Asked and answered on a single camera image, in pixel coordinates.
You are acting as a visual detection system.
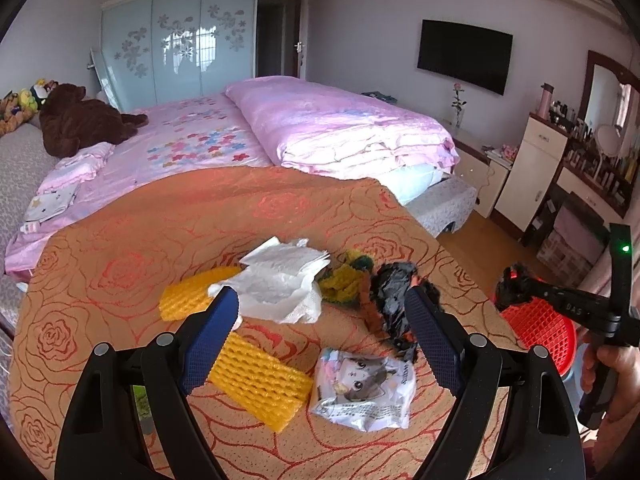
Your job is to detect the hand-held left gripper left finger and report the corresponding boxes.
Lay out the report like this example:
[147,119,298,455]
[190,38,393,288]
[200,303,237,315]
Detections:
[54,286,241,480]

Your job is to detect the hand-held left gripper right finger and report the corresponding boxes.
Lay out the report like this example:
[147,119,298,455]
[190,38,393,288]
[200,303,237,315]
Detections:
[404,284,587,480]

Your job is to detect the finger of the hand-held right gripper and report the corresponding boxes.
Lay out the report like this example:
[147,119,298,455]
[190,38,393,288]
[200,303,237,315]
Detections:
[494,262,556,313]

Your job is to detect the red plastic mesh basket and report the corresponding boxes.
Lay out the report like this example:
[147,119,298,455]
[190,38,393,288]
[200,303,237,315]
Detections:
[492,295,579,378]

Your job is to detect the yellow foam net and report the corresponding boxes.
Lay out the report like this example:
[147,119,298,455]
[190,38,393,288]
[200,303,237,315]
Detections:
[207,331,315,433]
[159,266,243,322]

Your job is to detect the black plastic bag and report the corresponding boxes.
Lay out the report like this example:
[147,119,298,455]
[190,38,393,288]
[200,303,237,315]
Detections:
[372,262,441,363]

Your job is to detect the white tissue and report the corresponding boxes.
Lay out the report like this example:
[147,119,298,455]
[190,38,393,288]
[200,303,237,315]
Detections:
[207,260,324,325]

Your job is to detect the cat print packet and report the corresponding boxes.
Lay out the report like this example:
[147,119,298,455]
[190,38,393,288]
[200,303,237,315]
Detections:
[309,347,417,432]

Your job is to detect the green plastic wrapper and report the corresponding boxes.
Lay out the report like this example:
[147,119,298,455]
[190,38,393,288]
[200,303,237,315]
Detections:
[131,384,152,421]

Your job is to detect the white paper napkin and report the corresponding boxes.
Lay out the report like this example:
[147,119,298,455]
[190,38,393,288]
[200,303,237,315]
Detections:
[239,236,332,281]

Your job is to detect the yellow green scouring sponge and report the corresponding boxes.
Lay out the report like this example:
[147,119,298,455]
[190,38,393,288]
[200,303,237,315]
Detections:
[319,250,376,306]

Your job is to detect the person's right forearm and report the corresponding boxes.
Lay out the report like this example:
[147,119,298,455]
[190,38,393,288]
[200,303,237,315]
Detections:
[582,410,640,480]

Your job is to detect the person's right hand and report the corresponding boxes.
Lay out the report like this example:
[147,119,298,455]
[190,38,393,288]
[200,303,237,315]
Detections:
[580,332,640,426]

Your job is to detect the checked stool with pink cloth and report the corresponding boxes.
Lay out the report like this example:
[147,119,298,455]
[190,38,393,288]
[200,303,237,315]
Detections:
[537,205,607,276]

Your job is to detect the bed with grey patterned base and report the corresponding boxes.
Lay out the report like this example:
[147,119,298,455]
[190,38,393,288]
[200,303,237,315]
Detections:
[0,92,478,361]

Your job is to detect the white tall cabinet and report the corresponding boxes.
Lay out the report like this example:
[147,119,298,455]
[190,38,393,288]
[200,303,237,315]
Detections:
[492,112,571,233]

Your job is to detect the dressing table with mirror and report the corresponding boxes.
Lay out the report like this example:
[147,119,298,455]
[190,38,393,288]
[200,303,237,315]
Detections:
[555,50,640,221]

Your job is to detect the orange rose pattern blanket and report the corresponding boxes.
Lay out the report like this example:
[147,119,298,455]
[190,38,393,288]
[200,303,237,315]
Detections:
[7,165,526,480]

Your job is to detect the low white television cabinet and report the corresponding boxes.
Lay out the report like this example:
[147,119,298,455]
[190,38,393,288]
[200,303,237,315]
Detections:
[440,125,512,211]

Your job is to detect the light blue quilt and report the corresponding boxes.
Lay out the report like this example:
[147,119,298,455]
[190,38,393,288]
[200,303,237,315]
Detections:
[382,162,451,206]

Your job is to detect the row of cosmetic bottles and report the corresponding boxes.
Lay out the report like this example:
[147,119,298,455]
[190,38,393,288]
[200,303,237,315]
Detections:
[547,100,640,201]

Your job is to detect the round white makeup mirror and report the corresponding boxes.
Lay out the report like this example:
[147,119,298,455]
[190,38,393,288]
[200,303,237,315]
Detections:
[592,125,623,181]

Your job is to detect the pink thermos bottle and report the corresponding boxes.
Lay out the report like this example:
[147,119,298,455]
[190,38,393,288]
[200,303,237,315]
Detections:
[537,82,556,118]

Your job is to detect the pink flowered bedsheet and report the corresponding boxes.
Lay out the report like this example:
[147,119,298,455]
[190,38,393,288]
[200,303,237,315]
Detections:
[5,92,273,281]

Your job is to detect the pink rose in vase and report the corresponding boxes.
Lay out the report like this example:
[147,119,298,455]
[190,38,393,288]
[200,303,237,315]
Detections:
[451,82,468,128]

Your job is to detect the white star print cloth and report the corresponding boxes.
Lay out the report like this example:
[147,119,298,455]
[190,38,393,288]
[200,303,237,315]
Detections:
[22,182,81,223]

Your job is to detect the folded pink cloth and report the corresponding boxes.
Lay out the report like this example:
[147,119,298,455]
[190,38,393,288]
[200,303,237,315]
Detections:
[37,141,116,196]

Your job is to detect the pink quilt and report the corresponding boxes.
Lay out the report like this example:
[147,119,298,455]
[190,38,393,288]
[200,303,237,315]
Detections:
[225,76,461,181]

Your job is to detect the brown teddy bear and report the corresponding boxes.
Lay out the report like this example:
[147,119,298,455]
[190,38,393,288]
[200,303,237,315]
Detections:
[39,82,149,157]

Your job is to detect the glass flower pattern wardrobe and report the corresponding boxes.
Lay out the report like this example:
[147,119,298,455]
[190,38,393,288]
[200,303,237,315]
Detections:
[100,0,260,111]

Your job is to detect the colourful plush toys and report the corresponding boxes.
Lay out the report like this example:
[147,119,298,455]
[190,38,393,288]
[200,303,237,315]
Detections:
[0,77,61,136]

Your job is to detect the dark wooden door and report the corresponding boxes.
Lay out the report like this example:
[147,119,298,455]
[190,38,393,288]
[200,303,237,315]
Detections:
[257,0,307,81]

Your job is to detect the black wall television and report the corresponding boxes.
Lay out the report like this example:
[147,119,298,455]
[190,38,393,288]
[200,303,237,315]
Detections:
[416,19,514,96]

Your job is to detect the white folded frame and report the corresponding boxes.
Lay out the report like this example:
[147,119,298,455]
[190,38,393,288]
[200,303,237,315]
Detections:
[89,47,123,111]

